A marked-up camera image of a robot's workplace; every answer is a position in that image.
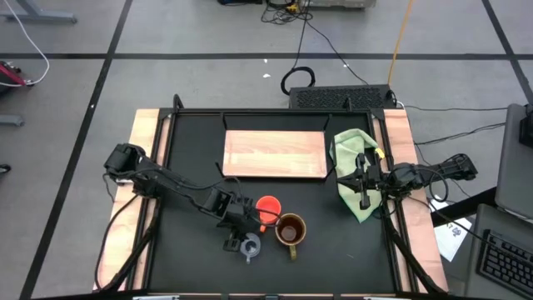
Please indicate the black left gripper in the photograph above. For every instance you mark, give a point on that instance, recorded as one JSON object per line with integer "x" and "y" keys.
{"x": 239, "y": 223}

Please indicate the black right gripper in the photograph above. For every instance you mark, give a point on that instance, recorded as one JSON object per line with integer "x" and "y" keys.
{"x": 380, "y": 179}

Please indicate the small clear plastic cup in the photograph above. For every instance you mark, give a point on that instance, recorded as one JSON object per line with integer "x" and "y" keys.
{"x": 256, "y": 250}

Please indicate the orange plastic cup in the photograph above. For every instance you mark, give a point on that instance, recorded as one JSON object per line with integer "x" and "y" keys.
{"x": 266, "y": 203}

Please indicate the brown green glazed ceramic mug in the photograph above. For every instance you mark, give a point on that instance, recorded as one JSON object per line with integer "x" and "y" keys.
{"x": 290, "y": 231}

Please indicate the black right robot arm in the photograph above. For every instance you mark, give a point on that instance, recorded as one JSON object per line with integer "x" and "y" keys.
{"x": 437, "y": 171}

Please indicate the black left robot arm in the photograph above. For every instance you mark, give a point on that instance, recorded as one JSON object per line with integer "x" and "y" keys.
{"x": 125, "y": 160}

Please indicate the light green cloth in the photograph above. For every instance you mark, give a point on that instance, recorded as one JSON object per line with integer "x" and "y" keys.
{"x": 347, "y": 158}

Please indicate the black perforated computer case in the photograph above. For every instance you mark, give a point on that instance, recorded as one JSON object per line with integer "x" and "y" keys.
{"x": 341, "y": 98}

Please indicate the black desk edge bar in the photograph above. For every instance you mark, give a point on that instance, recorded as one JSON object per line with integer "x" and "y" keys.
{"x": 466, "y": 206}

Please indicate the white paper sheet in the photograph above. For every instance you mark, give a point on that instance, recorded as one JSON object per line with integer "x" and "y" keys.
{"x": 451, "y": 239}

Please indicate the grey laptop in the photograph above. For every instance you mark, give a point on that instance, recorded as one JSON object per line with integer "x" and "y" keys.
{"x": 514, "y": 166}

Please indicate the black keyboard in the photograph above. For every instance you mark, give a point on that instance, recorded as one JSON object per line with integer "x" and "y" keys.
{"x": 506, "y": 262}

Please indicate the black box device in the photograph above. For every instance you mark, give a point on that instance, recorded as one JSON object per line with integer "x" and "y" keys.
{"x": 526, "y": 129}

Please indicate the grey equipment case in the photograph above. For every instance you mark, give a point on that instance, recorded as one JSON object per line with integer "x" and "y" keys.
{"x": 341, "y": 3}

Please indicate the black caster wheel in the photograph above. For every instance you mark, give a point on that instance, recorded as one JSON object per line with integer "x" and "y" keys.
{"x": 4, "y": 168}

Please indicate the small grey metal foot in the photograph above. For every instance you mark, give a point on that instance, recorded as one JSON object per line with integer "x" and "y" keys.
{"x": 10, "y": 121}

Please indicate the red and black device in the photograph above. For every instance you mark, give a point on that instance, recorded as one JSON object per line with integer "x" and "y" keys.
{"x": 10, "y": 75}

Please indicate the grey metal desk foot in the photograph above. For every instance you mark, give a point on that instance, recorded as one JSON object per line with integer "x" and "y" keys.
{"x": 50, "y": 17}

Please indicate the black frame strut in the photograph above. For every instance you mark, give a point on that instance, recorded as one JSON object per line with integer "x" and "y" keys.
{"x": 133, "y": 250}
{"x": 410, "y": 254}

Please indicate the wooden shelf with black frame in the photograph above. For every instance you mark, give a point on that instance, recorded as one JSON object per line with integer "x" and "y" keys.
{"x": 275, "y": 154}

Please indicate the grey metal bracket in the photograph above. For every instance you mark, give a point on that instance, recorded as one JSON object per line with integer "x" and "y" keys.
{"x": 156, "y": 297}
{"x": 387, "y": 298}

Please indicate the black table rear rail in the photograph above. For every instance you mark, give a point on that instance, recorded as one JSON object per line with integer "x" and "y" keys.
{"x": 270, "y": 111}

